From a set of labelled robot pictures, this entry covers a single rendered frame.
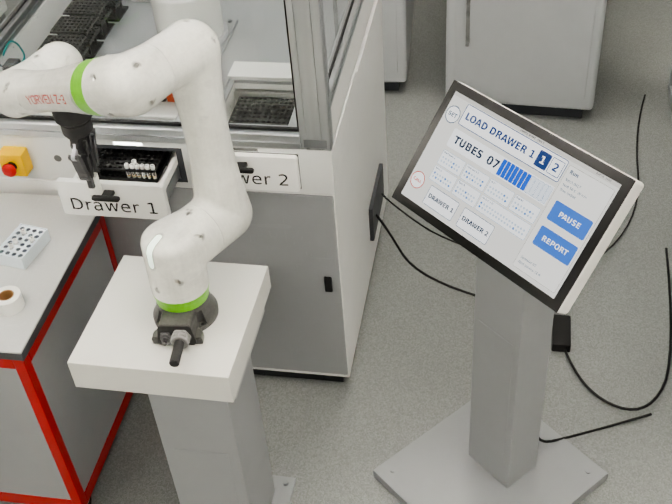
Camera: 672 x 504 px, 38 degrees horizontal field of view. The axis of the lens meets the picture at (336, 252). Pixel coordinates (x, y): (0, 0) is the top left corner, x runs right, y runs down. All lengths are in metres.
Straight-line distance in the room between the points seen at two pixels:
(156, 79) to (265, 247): 0.98
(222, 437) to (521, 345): 0.76
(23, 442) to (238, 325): 0.78
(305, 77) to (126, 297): 0.68
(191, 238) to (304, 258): 0.73
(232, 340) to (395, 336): 1.20
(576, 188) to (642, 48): 2.82
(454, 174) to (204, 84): 0.61
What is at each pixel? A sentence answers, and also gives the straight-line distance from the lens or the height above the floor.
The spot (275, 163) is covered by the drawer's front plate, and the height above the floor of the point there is 0.91.
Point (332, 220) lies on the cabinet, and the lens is 2.67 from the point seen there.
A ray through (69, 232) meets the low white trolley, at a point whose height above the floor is 0.76.
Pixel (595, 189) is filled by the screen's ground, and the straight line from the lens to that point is 2.07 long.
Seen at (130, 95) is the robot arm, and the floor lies 1.44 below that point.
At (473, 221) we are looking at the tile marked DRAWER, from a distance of 2.19.
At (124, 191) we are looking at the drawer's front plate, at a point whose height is 0.91.
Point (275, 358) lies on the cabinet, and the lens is 3.12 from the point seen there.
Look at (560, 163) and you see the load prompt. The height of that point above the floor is 1.16.
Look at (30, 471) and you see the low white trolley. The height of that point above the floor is 0.25.
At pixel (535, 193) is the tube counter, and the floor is 1.10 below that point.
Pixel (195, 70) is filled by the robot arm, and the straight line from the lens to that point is 1.99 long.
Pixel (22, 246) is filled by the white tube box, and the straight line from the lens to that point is 2.67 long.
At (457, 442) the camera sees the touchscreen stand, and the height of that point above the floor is 0.04.
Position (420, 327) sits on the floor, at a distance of 3.35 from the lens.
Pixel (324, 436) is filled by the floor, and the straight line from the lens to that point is 3.07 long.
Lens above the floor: 2.42
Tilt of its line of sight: 42 degrees down
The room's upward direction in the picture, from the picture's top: 5 degrees counter-clockwise
